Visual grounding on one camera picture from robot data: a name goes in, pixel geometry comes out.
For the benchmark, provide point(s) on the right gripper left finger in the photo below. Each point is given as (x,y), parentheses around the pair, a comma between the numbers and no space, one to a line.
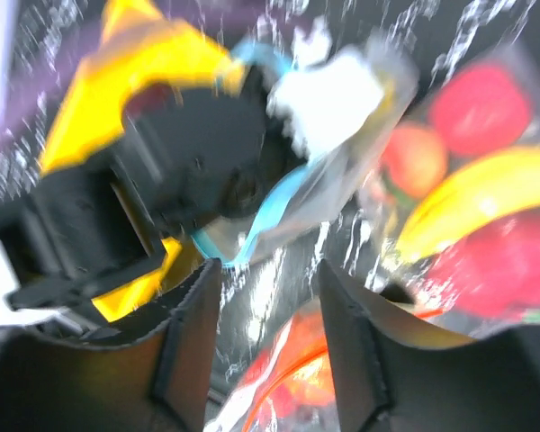
(149,371)

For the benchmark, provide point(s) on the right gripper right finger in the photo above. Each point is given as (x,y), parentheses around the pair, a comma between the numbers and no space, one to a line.
(395,372)

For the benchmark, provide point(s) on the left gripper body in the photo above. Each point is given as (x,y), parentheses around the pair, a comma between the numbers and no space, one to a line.
(89,229)

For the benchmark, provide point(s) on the blue zip fruit bag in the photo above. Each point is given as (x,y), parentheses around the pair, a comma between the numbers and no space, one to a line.
(316,191)

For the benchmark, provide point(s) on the grapes and orange bag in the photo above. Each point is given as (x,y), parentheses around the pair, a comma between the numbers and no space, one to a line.
(294,372)

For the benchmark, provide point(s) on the banana and apples bag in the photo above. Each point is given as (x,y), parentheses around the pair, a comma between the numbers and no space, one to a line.
(454,204)

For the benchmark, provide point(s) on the yellow plastic tray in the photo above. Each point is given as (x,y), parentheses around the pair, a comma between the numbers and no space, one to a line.
(140,51)

